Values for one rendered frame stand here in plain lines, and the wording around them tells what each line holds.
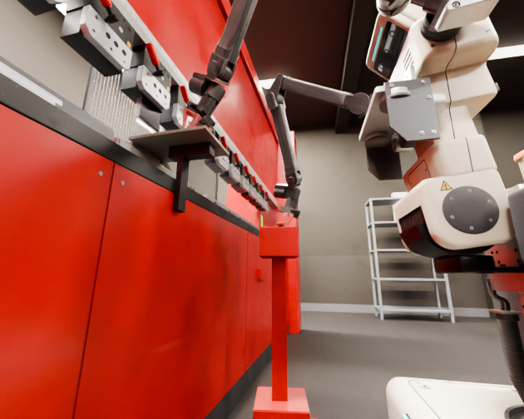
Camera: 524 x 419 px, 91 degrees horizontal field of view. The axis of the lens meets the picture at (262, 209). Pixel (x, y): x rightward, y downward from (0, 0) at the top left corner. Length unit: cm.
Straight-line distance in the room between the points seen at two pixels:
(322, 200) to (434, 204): 416
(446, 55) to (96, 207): 86
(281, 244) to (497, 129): 536
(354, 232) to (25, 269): 448
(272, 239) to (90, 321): 68
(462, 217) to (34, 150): 80
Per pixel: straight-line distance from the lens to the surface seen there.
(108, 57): 94
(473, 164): 73
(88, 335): 64
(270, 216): 297
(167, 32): 126
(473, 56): 89
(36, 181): 55
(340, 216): 473
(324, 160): 505
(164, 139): 87
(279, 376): 119
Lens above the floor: 59
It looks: 14 degrees up
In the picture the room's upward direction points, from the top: 1 degrees clockwise
